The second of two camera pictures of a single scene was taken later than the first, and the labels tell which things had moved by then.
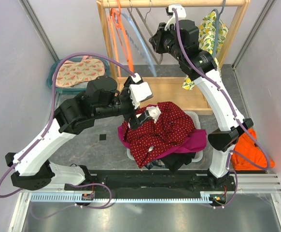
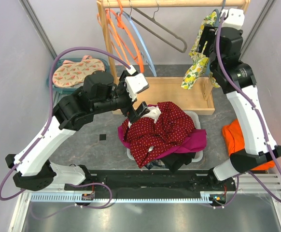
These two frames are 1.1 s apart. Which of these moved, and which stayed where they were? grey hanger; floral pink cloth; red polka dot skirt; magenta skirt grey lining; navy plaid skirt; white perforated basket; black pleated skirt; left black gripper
Moved: grey hanger; left black gripper
Stayed: magenta skirt grey lining; floral pink cloth; red polka dot skirt; white perforated basket; navy plaid skirt; black pleated skirt
